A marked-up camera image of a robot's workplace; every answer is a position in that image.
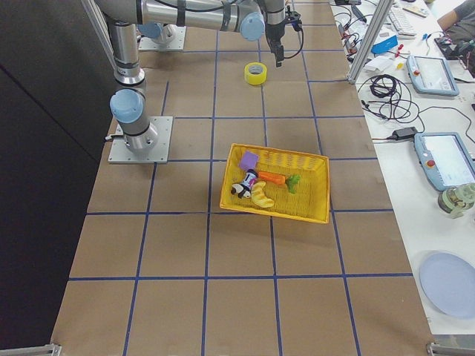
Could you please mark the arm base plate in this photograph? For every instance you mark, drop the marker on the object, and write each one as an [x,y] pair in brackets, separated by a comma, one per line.
[145,44]
[149,147]

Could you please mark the toy croissant bread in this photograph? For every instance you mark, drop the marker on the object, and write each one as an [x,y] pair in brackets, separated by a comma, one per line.
[258,196]

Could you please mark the orange toy carrot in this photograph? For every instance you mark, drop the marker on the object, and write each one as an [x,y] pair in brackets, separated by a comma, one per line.
[274,178]

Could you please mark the light blue plate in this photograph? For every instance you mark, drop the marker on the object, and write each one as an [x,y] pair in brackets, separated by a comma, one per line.
[448,282]

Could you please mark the person at desk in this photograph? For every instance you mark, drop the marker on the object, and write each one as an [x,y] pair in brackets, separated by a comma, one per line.
[458,23]

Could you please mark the yellow plastic woven basket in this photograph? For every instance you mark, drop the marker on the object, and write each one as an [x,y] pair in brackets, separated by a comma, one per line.
[305,198]

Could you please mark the black power adapter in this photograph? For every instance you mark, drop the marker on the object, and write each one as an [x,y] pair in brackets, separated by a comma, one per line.
[404,133]

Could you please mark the small white toy bottle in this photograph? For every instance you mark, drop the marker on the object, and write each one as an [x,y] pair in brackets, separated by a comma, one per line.
[250,179]

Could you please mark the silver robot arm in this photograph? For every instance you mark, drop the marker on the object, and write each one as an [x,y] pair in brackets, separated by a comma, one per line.
[159,33]
[252,19]

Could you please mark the near blue teach pendant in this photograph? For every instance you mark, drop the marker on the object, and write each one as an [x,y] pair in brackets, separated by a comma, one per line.
[444,159]

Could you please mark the white paper sheet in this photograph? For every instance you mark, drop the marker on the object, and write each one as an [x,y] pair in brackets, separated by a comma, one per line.
[379,63]

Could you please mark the white keyboard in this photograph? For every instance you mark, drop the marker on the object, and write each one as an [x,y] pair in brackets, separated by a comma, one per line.
[400,23]

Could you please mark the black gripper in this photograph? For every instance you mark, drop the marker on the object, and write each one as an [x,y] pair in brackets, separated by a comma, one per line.
[274,33]

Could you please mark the blue white cardboard box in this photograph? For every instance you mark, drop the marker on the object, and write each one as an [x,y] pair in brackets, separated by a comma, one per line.
[384,44]

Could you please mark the purple toy cube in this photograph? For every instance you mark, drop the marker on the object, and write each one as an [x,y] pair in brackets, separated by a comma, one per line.
[248,161]

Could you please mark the blue teach pendant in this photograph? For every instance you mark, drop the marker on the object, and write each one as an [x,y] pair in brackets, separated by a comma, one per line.
[444,159]
[431,75]

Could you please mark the toy panda figure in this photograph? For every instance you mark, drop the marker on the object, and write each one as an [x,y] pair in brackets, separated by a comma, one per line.
[241,191]

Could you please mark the glass jar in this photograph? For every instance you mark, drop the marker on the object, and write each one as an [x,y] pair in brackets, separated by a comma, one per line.
[457,200]

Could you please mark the far blue teach pendant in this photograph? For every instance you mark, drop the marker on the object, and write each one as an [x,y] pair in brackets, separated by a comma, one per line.
[431,75]

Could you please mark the aluminium frame post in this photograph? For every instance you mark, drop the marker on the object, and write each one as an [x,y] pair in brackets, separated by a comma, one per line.
[376,23]

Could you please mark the yellow tape roll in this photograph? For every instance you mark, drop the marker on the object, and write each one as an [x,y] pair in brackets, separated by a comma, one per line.
[255,73]

